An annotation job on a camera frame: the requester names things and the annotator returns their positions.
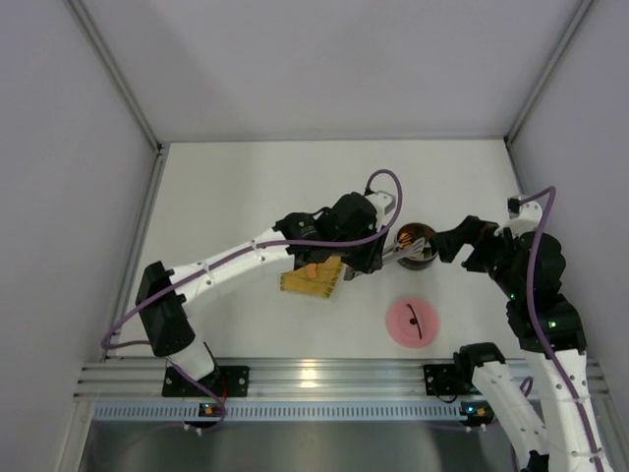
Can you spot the pink round lid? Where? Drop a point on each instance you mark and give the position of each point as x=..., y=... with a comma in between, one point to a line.
x=412, y=323

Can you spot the black base bracket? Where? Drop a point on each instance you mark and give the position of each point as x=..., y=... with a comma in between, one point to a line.
x=446, y=380
x=226, y=382

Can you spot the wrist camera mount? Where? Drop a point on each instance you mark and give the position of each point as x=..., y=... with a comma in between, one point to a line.
x=383, y=202
x=524, y=217

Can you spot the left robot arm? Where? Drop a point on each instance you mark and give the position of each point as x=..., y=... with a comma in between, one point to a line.
x=169, y=298

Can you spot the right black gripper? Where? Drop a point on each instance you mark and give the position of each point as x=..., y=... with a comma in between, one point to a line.
x=472, y=244

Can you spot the left black base bracket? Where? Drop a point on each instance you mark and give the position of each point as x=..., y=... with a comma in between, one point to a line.
x=226, y=382

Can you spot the green bamboo tray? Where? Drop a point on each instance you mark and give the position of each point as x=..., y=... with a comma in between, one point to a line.
x=297, y=281

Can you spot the slotted cable duct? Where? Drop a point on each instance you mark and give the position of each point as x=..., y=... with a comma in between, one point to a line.
x=280, y=411

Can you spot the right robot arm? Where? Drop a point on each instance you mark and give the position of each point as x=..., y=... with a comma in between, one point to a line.
x=527, y=267

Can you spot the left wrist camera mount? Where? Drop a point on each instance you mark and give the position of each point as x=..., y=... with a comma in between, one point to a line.
x=383, y=202

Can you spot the steel lunch box bowl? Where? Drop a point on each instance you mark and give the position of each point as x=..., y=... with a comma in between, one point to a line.
x=427, y=256

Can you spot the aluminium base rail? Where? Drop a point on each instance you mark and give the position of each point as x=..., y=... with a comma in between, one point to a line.
x=135, y=378

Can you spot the orange flower cookie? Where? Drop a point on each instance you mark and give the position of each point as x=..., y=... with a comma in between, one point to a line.
x=407, y=236

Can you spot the right black base bracket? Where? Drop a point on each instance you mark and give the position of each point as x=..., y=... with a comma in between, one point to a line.
x=446, y=380

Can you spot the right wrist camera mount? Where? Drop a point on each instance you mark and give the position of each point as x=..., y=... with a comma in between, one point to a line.
x=524, y=217

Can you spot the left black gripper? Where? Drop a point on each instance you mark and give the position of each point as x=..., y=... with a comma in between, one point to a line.
x=367, y=257

